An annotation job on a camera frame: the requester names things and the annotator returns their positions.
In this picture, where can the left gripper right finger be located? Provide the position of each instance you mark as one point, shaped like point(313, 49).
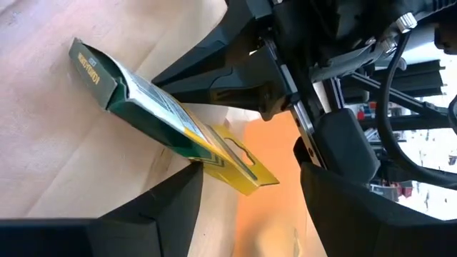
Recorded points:
point(375, 232)

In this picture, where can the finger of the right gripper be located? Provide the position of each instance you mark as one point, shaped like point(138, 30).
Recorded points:
point(346, 146)
point(232, 71)

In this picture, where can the yellow green crayon box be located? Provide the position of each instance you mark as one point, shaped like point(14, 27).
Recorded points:
point(160, 118)

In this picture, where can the orange translucent plastic bin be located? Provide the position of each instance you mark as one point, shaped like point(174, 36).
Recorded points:
point(271, 214)

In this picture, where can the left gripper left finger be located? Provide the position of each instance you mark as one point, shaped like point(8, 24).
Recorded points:
point(125, 235)

